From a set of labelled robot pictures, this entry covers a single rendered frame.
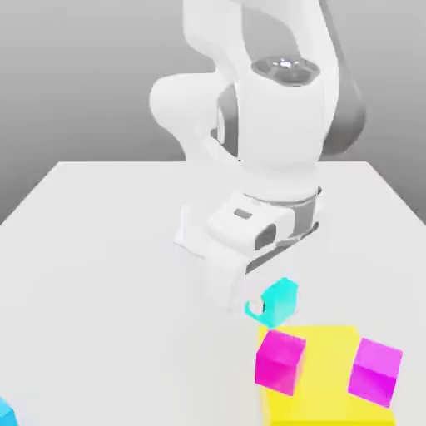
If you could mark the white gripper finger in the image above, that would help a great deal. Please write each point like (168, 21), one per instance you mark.
(256, 306)

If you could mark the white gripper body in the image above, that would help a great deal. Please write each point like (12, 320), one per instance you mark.
(224, 279)

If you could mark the small cyan cube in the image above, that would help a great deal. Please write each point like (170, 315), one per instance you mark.
(281, 304)

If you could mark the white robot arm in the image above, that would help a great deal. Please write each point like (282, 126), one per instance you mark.
(279, 133)

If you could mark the small magenta cube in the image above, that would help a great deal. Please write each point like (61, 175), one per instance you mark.
(278, 362)

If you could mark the small violet cube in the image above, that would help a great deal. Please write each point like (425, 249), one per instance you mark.
(376, 372)

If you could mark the small blue cube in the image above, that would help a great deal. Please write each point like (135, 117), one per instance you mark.
(6, 414)

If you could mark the large yellow box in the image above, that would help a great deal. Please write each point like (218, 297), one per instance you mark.
(327, 372)

